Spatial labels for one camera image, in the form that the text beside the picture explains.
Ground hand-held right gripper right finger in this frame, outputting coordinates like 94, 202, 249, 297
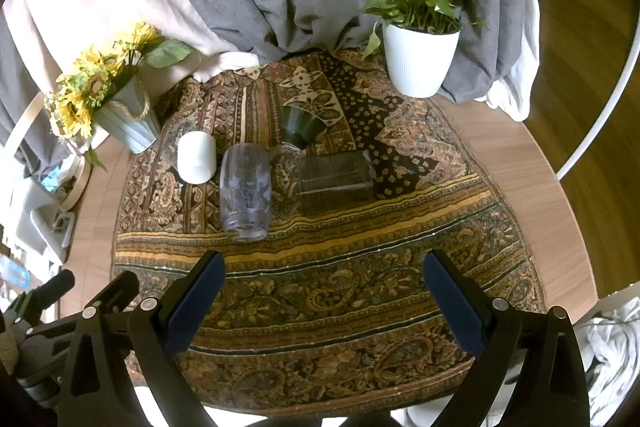
423, 250, 592, 427

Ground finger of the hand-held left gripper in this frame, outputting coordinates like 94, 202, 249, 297
9, 269, 76, 314
86, 270, 141, 314

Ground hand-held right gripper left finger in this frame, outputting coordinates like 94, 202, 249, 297
59, 251, 227, 427

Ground clear purple-tinted plastic cup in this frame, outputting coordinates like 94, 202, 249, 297
220, 143, 273, 243

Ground white cup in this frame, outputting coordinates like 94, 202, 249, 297
177, 131, 217, 184

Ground white plastic chair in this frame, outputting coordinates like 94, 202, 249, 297
6, 174, 77, 265

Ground round beige tray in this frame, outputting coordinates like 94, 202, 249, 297
52, 151, 94, 214

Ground brown paisley patterned tablecloth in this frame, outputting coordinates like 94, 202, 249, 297
111, 49, 548, 418

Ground crumpled white cloth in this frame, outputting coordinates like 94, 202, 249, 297
574, 291, 640, 427

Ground grey-blue metal flower bucket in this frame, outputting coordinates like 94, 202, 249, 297
93, 76, 162, 154

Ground dark green bowl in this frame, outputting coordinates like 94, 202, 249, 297
281, 105, 325, 150

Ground yellow artificial sunflowers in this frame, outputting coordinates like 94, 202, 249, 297
44, 22, 193, 172

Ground white curved tube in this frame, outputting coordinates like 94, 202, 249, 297
556, 51, 640, 180

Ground white curtain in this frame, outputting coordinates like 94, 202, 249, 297
482, 0, 543, 124

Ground white ribbed plant pot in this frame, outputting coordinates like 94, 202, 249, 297
381, 20, 461, 98

